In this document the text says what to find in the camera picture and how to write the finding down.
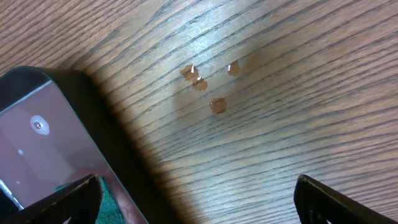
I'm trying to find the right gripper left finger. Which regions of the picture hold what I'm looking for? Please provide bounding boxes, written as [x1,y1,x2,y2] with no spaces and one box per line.
[1,174,103,224]

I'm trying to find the green sponge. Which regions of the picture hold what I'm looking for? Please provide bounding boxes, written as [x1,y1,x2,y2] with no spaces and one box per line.
[57,174,126,224]

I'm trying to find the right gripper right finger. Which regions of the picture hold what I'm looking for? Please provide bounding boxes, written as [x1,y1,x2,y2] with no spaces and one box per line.
[294,174,397,224]

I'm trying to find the black water tray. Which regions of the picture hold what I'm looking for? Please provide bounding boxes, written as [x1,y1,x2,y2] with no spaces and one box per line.
[1,66,178,223]

